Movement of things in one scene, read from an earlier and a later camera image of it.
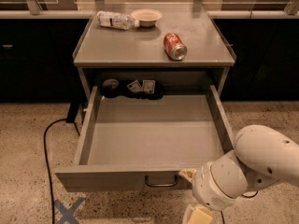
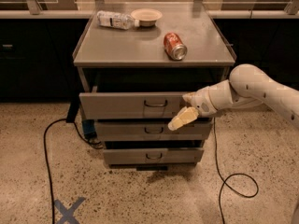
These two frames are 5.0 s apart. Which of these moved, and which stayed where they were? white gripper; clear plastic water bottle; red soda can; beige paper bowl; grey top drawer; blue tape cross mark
Moved: grey top drawer; white gripper
Stayed: clear plastic water bottle; red soda can; beige paper bowl; blue tape cross mark
